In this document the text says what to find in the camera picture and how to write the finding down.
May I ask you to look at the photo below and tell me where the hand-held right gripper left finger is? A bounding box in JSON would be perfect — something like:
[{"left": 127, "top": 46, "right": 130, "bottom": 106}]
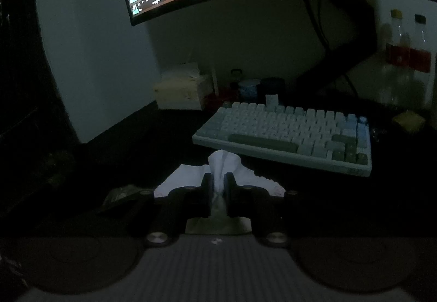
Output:
[{"left": 131, "top": 173, "right": 215, "bottom": 248}]

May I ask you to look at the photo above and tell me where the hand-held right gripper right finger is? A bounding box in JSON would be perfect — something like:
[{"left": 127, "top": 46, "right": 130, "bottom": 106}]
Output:
[{"left": 223, "top": 173, "right": 303, "bottom": 248}]

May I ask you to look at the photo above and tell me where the white tissue paper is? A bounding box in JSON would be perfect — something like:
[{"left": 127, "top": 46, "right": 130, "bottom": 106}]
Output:
[{"left": 153, "top": 150, "right": 285, "bottom": 234}]

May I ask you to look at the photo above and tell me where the white and green keyboard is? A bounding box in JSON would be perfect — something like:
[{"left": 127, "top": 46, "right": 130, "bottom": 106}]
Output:
[{"left": 192, "top": 101, "right": 373, "bottom": 178}]

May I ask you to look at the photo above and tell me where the blue and white round tub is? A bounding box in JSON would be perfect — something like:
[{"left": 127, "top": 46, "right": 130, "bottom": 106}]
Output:
[{"left": 238, "top": 79, "right": 262, "bottom": 101}]

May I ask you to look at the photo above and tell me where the cream tissue box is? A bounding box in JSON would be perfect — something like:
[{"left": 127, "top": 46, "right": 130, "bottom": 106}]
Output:
[{"left": 152, "top": 62, "right": 210, "bottom": 110}]

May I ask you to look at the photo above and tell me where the dark round tub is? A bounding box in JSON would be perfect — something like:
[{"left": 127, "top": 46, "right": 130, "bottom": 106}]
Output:
[{"left": 258, "top": 77, "right": 287, "bottom": 102}]

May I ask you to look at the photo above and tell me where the black monitor stand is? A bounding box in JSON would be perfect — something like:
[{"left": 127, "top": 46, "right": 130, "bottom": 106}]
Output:
[{"left": 294, "top": 0, "right": 379, "bottom": 98}]

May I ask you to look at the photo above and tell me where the yellow sponge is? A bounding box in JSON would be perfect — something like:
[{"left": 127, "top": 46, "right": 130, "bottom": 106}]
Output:
[{"left": 392, "top": 111, "right": 427, "bottom": 133}]

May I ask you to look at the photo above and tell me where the yellow cap bottle red label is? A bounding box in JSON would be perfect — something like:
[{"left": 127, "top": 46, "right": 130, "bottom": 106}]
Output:
[{"left": 385, "top": 9, "right": 412, "bottom": 68}]

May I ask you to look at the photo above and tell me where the black cap bottle red label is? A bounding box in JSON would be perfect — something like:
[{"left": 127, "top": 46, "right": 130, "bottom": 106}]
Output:
[{"left": 410, "top": 14, "right": 433, "bottom": 73}]

